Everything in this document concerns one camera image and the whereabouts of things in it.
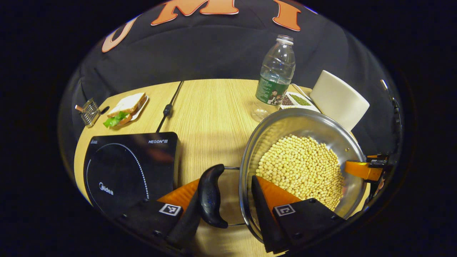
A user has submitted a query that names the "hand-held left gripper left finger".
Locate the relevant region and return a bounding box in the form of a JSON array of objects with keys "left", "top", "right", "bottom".
[{"left": 118, "top": 178, "right": 202, "bottom": 250}]

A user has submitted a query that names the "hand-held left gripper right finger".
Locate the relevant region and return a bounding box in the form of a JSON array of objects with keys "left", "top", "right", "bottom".
[{"left": 251, "top": 175, "right": 346, "bottom": 255}]

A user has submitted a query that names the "steel pot with soybeans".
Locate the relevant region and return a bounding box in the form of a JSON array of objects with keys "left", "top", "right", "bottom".
[{"left": 197, "top": 108, "right": 368, "bottom": 245}]

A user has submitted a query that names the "black induction cooktop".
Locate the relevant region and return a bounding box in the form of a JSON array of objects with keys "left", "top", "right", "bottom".
[{"left": 83, "top": 132, "right": 180, "bottom": 218}]

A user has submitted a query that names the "white toaster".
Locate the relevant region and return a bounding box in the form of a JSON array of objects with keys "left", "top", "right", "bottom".
[{"left": 310, "top": 70, "right": 370, "bottom": 132}]

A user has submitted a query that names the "white divided bean dish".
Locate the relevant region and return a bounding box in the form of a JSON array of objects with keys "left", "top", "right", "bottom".
[{"left": 280, "top": 91, "right": 320, "bottom": 112}]

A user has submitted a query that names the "clear plastic water bottle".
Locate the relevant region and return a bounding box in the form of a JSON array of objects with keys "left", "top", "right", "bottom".
[{"left": 251, "top": 35, "right": 296, "bottom": 123}]

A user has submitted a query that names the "white sandwich plate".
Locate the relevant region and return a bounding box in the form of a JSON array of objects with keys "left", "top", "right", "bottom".
[{"left": 129, "top": 95, "right": 149, "bottom": 122}]

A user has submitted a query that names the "sandwich with lettuce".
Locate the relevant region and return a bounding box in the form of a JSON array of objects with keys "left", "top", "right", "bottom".
[{"left": 104, "top": 92, "right": 147, "bottom": 128}]

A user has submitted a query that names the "white toaster cable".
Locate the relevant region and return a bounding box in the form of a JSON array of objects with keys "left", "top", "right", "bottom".
[{"left": 292, "top": 83, "right": 312, "bottom": 101}]

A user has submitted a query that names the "black power cable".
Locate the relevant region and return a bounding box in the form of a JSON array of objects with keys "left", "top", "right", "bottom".
[{"left": 156, "top": 81, "right": 184, "bottom": 133}]

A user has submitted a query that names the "metal wire basket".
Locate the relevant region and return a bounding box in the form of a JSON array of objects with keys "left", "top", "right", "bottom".
[{"left": 75, "top": 98, "right": 110, "bottom": 128}]

